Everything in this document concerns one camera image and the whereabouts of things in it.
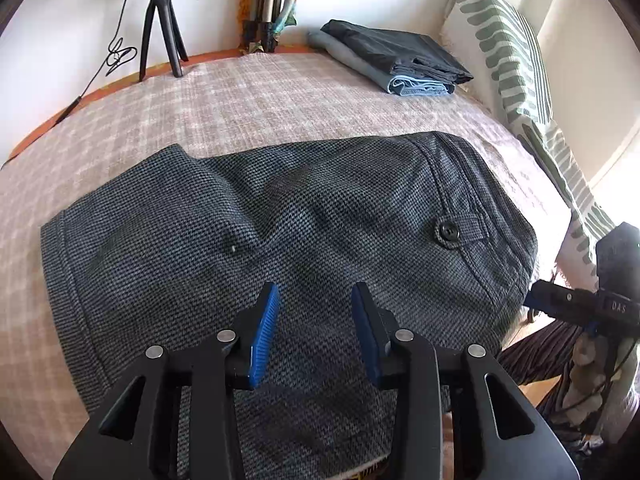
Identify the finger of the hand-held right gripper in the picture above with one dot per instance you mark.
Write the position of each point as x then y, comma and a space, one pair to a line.
565, 302

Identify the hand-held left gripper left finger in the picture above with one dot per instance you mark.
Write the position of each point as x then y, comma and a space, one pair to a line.
263, 332

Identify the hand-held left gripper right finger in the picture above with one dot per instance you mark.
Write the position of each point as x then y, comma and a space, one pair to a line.
364, 332

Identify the grey tweed pants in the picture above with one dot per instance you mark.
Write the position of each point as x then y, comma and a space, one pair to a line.
325, 210

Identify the folded grey pants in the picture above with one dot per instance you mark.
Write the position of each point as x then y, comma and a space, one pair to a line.
345, 57

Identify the folded black pants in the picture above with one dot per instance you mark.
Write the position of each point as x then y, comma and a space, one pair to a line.
395, 45

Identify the person's right hand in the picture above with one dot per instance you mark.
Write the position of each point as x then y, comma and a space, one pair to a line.
587, 370

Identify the person's striped clothing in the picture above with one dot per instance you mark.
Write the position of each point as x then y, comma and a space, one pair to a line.
540, 355

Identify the green striped white pillow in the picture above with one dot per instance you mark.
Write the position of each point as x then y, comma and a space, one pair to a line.
570, 180
500, 55

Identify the checked pink bed blanket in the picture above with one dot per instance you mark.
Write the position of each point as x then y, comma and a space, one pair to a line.
200, 100

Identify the folded light blue jeans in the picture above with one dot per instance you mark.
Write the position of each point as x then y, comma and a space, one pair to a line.
417, 87

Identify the folded stand poles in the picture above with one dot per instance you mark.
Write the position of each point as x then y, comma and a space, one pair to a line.
262, 5

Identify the black camera tripod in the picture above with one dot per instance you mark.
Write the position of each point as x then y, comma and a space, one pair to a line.
160, 15

